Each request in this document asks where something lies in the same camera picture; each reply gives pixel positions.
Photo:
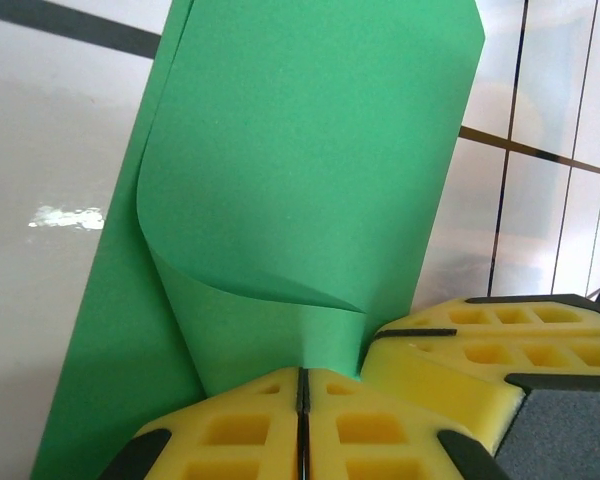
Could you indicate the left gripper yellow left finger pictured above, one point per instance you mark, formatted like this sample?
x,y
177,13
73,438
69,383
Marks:
x,y
230,440

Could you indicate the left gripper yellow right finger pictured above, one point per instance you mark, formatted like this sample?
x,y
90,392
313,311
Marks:
x,y
370,440

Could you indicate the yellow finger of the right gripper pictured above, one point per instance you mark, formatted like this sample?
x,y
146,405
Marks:
x,y
505,317
455,370

